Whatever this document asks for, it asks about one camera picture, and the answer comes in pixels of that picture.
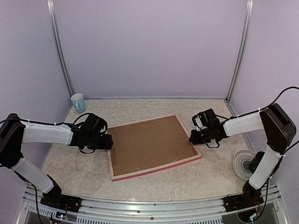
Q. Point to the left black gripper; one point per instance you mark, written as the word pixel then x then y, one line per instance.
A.
pixel 108 143

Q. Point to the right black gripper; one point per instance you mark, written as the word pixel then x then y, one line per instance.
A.
pixel 195 140

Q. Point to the brown cardboard backing board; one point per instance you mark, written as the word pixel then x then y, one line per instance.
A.
pixel 149 144

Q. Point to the pink wooden picture frame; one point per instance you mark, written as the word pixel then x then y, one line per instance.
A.
pixel 151 172

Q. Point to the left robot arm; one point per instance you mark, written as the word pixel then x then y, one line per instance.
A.
pixel 15 133

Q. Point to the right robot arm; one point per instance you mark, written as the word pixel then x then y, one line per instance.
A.
pixel 276 128

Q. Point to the light blue mug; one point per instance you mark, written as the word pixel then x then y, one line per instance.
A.
pixel 78 102

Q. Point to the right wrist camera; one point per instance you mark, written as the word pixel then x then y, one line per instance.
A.
pixel 197 122

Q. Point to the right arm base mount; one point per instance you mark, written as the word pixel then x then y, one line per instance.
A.
pixel 248 198

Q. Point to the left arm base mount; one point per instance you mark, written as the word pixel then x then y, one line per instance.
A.
pixel 55 199

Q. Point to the front aluminium rail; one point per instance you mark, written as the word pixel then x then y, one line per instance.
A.
pixel 198 211

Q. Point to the right aluminium corner post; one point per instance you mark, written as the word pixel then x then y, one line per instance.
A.
pixel 241 50

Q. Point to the aluminium corner post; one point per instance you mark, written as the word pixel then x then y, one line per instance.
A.
pixel 241 50
pixel 58 46

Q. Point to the left aluminium corner post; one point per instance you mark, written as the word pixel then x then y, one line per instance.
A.
pixel 58 46

